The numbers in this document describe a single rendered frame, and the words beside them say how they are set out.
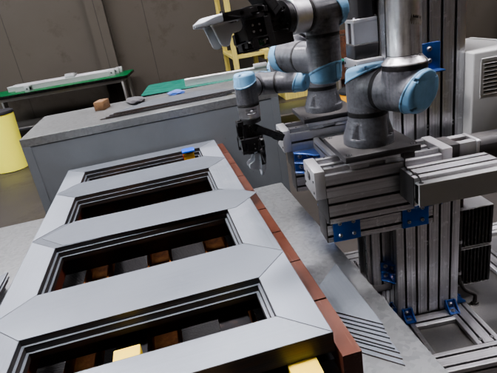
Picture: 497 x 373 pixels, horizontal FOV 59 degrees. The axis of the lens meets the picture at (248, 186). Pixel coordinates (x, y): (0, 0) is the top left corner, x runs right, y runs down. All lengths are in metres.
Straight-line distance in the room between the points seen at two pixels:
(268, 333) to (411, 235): 0.95
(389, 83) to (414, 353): 0.66
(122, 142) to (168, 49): 6.29
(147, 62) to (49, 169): 6.34
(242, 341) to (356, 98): 0.74
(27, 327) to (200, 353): 0.45
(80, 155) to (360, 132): 1.48
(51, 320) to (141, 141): 1.32
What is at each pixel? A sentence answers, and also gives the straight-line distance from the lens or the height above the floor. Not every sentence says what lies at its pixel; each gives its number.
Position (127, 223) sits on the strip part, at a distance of 1.54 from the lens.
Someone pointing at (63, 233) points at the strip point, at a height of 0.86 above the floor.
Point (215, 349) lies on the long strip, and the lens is 0.92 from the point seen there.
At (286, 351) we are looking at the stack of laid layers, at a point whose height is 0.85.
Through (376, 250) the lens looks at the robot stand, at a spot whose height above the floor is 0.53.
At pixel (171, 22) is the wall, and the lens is 8.51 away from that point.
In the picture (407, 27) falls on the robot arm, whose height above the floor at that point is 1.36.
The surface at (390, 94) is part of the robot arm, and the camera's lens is 1.22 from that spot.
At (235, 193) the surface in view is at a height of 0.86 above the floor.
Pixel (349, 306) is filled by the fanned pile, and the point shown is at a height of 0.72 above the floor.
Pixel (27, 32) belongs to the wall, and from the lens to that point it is 8.97.
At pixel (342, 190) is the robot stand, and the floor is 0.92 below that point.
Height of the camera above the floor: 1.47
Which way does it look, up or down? 22 degrees down
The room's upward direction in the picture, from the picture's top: 9 degrees counter-clockwise
